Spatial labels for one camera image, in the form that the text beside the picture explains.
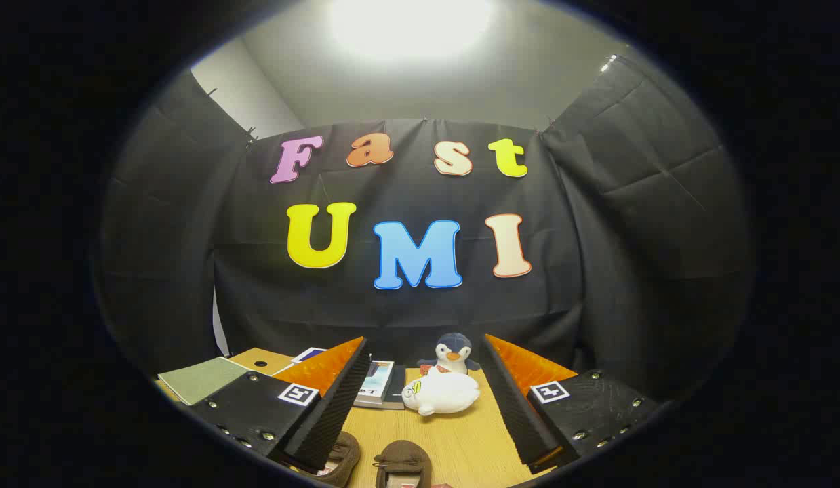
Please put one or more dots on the penguin plush toy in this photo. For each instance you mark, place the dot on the penguin plush toy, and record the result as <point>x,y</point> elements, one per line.
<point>453,349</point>

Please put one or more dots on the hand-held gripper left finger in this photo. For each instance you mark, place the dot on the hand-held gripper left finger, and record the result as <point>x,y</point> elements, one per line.
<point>338,407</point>

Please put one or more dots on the green fabric storage box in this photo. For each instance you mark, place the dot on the green fabric storage box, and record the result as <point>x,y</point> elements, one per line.
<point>203,379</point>

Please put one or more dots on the black backdrop cloth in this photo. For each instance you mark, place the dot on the black backdrop cloth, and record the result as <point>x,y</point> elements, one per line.
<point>392,318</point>

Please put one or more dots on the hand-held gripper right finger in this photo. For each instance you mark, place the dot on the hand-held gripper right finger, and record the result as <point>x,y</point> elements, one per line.
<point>511,407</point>

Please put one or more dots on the white plush toy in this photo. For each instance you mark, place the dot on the white plush toy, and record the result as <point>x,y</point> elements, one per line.
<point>443,393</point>

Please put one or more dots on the brown fuzzy slipper shoe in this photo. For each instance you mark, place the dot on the brown fuzzy slipper shoe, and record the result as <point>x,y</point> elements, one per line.
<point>403,454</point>
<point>345,454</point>

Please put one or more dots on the black book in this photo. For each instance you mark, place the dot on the black book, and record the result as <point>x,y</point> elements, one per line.
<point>397,390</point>

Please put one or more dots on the white book with blue picture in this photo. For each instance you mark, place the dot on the white book with blue picture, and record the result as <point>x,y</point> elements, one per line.
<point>310,353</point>

